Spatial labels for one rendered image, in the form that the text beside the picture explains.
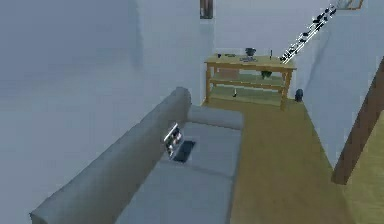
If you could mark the dark framed wall picture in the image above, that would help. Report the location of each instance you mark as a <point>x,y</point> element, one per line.
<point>206,8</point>

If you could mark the thin dark bottle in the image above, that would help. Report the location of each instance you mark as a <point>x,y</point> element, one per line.
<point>270,54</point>

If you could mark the dark green bowl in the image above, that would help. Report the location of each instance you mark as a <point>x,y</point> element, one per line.
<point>265,74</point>

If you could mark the wooden framed wall picture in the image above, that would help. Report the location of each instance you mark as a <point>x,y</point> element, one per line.
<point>350,4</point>

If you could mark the open silver laptop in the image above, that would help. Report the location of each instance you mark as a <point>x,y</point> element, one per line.
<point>178,144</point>

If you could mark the small black bin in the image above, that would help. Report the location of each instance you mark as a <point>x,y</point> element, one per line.
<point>299,95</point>

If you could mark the yellow wooden shelf table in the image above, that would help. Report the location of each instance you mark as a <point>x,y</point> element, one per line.
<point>248,73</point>

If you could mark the grey sofa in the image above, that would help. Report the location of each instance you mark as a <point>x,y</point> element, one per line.
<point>186,186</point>

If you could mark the grey flat book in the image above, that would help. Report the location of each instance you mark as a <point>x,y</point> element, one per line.
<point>248,59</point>

